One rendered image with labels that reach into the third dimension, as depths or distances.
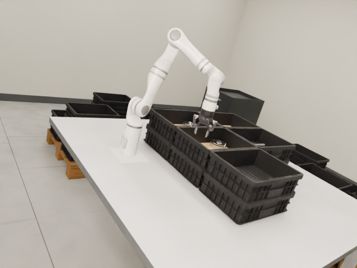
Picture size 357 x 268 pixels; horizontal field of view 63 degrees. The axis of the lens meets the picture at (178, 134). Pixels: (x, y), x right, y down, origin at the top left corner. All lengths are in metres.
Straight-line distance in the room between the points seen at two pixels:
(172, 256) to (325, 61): 4.37
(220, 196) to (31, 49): 3.49
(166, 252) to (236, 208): 0.41
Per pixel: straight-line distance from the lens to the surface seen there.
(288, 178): 1.46
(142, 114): 1.58
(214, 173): 1.42
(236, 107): 3.40
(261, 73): 5.65
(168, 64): 1.61
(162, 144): 1.74
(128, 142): 1.65
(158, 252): 1.10
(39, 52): 4.40
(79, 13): 4.46
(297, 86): 5.22
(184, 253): 1.13
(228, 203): 1.38
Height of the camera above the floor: 1.43
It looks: 19 degrees down
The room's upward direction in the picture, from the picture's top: 15 degrees clockwise
